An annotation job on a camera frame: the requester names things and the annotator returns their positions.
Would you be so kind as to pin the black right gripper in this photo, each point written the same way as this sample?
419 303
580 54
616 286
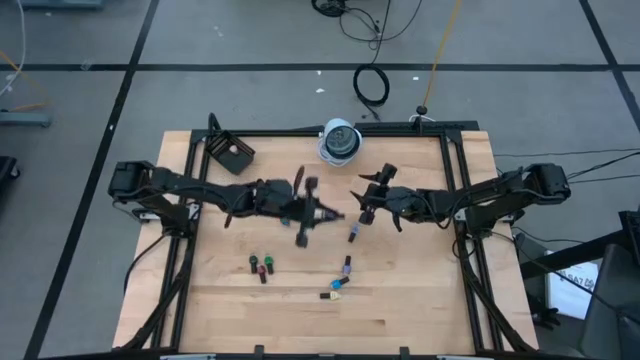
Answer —
387 200

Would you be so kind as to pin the black stand with chair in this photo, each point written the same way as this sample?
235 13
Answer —
615 300

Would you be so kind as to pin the white printed box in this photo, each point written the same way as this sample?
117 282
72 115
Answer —
570 295

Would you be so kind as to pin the purple nail polish bottle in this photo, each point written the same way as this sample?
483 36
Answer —
346 266

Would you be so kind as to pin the plum nail polish bottle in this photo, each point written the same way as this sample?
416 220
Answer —
327 215

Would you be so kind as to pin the black mesh basket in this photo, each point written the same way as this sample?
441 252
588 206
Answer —
242 161

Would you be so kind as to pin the lavender nail polish bottle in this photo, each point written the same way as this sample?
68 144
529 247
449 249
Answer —
354 230

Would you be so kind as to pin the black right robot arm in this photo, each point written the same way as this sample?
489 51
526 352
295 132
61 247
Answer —
500 192

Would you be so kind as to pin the grey floor base plate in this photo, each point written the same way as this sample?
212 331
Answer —
25 118

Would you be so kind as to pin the red nail polish bottle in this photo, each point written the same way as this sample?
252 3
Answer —
262 274

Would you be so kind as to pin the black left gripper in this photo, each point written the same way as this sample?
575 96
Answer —
277 200

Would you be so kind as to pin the bright blue nail polish bottle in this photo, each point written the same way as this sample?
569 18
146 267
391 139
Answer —
338 284

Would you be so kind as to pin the black aluminium table frame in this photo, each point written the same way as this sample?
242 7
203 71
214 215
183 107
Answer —
280 133

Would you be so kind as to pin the pale yellow nail polish bottle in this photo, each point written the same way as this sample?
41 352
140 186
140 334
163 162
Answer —
332 295

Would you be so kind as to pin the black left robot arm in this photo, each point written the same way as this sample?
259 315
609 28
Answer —
200 187

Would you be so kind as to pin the green nail polish bottle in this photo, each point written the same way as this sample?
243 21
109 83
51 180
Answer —
269 263

